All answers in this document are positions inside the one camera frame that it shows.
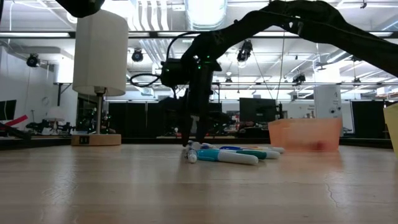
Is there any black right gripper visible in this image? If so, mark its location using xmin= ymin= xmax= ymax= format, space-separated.
xmin=182 ymin=77 xmax=217 ymax=147

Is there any purple cap mini marker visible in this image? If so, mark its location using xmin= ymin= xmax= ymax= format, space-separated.
xmin=186 ymin=141 xmax=199 ymax=164

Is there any teal cap mini marker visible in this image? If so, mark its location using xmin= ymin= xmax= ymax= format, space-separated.
xmin=229 ymin=149 xmax=267 ymax=161

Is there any black partition curtain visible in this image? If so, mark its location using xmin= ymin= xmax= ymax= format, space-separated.
xmin=107 ymin=101 xmax=223 ymax=138

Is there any black monitor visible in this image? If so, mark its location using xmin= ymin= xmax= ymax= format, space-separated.
xmin=0 ymin=99 xmax=17 ymax=121
xmin=239 ymin=98 xmax=277 ymax=123

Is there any black ceiling spotlight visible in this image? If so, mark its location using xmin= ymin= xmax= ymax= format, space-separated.
xmin=236 ymin=39 xmax=253 ymax=63
xmin=131 ymin=49 xmax=144 ymax=63
xmin=26 ymin=54 xmax=40 ymax=68

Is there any orange translucent plastic bin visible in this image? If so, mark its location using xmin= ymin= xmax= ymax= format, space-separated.
xmin=267 ymin=117 xmax=343 ymax=152

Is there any white shade wooden base lamp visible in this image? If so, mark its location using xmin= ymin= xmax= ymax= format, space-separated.
xmin=72 ymin=8 xmax=129 ymax=147

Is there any white cylindrical device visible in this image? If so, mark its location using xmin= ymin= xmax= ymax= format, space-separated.
xmin=313 ymin=85 xmax=343 ymax=119

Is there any small white lamp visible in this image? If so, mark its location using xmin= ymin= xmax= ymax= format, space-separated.
xmin=45 ymin=106 xmax=66 ymax=131

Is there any red bar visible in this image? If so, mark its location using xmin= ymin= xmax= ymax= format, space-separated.
xmin=2 ymin=114 xmax=29 ymax=127

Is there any yellow translucent plastic bin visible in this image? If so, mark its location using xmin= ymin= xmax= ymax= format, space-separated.
xmin=382 ymin=104 xmax=398 ymax=156

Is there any silver ventilation duct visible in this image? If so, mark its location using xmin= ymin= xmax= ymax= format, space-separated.
xmin=185 ymin=0 xmax=228 ymax=32

